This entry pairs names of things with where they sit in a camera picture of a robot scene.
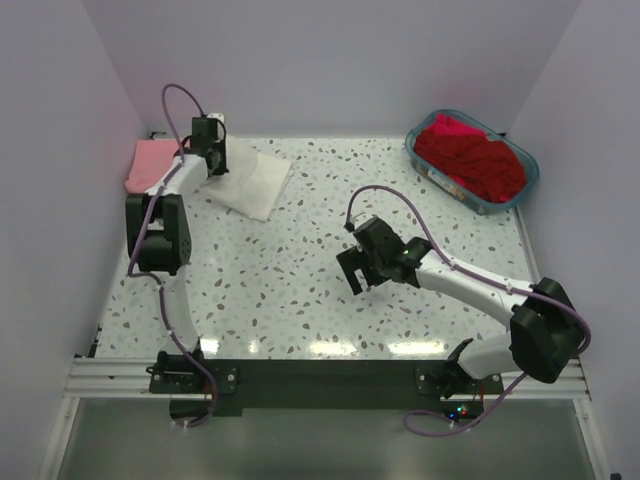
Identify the white t shirt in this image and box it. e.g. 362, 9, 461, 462
201, 136, 292, 222

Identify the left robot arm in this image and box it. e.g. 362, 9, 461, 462
125, 114, 228, 392

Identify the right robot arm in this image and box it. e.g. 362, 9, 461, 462
337, 217, 590, 398

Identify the folded pink t shirt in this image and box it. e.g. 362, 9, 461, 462
125, 139, 177, 194

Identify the teal plastic basket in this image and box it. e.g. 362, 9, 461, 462
405, 109, 540, 215

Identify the dark red t shirt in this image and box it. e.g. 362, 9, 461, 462
413, 130, 527, 203

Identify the bright pink t shirt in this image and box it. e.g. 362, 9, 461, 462
427, 113, 487, 139

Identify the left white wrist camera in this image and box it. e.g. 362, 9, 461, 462
207, 113, 226, 124

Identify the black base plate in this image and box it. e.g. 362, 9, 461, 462
146, 355, 503, 421

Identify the aluminium frame rail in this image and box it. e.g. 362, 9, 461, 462
37, 294, 621, 480

